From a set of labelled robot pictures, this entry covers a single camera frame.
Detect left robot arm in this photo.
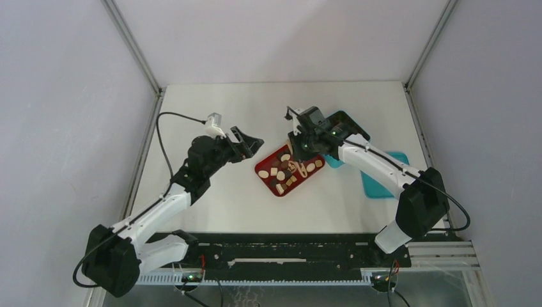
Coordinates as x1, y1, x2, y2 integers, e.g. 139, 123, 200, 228
72, 126, 264, 297

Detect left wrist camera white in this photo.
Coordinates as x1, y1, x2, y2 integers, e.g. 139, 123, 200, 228
204, 113, 227, 139

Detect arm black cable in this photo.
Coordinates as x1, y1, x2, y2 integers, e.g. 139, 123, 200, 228
286, 106, 472, 233
72, 111, 208, 289

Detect teal chocolate box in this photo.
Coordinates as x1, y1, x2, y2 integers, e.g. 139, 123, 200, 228
322, 110, 371, 169

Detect wooden tongs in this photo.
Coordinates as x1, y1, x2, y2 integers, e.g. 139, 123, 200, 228
295, 162, 308, 178

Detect red chocolate tray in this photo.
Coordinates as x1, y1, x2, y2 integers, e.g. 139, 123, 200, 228
254, 145, 326, 197

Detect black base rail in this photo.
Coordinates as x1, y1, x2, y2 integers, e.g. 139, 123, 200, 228
178, 233, 412, 282

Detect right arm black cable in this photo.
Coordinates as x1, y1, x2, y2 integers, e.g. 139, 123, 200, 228
286, 106, 472, 233

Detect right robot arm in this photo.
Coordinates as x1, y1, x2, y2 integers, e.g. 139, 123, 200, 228
285, 107, 449, 266

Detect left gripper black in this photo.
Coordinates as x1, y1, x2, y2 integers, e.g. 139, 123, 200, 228
205, 127, 263, 178

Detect teal box lid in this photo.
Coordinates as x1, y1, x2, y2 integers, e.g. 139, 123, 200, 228
360, 152, 411, 200

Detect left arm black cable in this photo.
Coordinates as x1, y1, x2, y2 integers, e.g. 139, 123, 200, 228
72, 111, 208, 289

